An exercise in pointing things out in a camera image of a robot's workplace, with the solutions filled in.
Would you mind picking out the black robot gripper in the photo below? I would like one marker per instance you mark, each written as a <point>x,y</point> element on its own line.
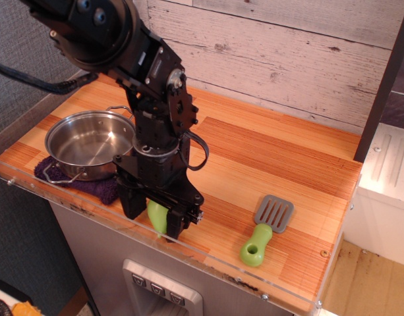
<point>161,176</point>

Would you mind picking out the green toy pear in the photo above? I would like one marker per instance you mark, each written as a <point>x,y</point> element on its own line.
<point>158,216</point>

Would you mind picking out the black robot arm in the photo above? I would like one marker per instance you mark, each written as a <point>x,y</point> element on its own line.
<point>108,37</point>

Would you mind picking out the stainless steel pot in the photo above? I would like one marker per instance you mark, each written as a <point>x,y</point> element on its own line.
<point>84,144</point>

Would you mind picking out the clear acrylic table guard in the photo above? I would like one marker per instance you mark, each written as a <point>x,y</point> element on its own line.
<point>276,190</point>

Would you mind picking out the purple cloth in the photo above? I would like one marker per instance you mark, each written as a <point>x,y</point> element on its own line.
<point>104,190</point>

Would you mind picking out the grey toy fridge cabinet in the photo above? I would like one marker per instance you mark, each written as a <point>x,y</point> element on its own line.
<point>129,269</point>

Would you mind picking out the grey green toy spatula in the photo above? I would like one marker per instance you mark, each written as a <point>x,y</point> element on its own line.
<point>272,216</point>

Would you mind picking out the orange yellow object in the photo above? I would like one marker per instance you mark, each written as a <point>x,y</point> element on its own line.
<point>25,309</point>

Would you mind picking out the white toy sink unit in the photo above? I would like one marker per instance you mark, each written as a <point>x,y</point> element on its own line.
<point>375,220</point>

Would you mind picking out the dark vertical post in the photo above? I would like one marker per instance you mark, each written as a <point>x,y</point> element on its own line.
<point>394,64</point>

